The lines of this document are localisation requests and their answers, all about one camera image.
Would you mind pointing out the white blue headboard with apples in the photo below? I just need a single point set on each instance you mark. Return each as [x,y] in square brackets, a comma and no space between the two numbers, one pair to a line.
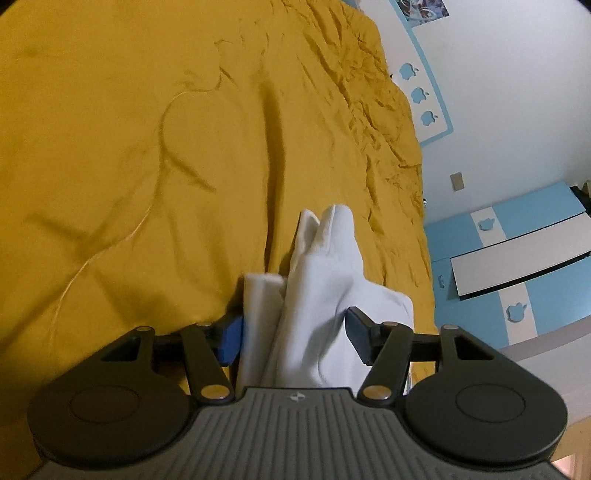
[409,69]

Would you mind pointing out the mustard yellow bed quilt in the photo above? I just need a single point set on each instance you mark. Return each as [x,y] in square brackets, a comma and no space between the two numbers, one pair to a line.
[155,152]

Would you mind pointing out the white Nevada sweatshirt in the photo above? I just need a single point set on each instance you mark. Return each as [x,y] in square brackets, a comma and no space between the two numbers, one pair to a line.
[295,333]

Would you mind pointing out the anime poster on wall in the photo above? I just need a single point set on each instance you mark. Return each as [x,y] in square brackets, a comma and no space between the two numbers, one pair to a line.
[420,12]

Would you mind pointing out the blue wardrobe with mirror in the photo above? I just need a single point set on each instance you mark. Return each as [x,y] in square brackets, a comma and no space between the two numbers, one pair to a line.
[516,270]

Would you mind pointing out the beige wall switch plate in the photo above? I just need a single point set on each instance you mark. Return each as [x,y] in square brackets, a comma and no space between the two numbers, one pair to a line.
[457,181]

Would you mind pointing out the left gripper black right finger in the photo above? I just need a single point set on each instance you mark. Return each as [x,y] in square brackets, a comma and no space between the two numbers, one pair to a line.
[390,348]

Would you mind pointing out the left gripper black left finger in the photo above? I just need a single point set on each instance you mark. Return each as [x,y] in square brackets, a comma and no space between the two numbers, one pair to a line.
[142,368]

